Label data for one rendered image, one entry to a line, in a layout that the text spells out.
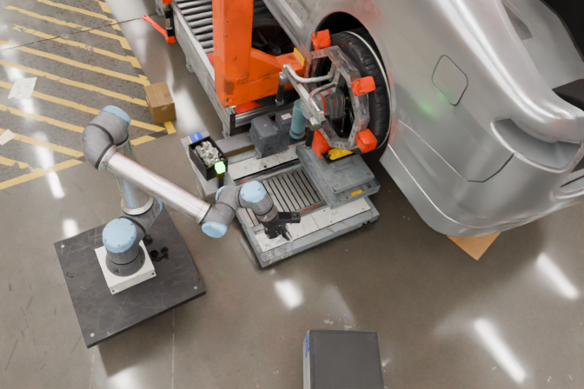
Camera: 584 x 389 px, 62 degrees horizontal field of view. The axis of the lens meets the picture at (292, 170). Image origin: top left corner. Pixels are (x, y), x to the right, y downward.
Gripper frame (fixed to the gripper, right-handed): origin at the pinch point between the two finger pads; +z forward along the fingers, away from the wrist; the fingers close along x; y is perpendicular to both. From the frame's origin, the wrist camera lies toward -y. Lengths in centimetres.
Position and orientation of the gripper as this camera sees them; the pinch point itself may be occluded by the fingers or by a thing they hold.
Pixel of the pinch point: (291, 239)
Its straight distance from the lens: 219.2
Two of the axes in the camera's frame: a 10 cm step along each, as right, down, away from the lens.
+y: -9.2, 3.4, 2.0
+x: 0.9, 6.7, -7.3
